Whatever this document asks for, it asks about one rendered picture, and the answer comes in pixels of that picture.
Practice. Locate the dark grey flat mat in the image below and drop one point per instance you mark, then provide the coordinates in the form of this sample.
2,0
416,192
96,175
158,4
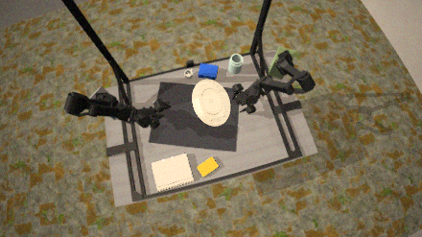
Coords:
182,127

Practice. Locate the white cup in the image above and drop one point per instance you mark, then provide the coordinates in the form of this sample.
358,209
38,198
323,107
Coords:
188,73

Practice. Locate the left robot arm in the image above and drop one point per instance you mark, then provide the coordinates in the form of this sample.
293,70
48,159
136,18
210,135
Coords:
285,61

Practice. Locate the cream round platter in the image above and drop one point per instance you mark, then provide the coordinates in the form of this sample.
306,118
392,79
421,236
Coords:
211,103

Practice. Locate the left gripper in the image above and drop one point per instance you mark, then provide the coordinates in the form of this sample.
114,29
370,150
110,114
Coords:
237,89

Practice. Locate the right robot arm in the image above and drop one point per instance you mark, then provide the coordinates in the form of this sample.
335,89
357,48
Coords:
76,103

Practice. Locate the yellow sponge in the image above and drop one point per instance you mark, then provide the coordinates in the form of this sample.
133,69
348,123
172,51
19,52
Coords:
207,166

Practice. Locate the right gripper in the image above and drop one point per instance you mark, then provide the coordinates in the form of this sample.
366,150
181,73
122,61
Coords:
158,106

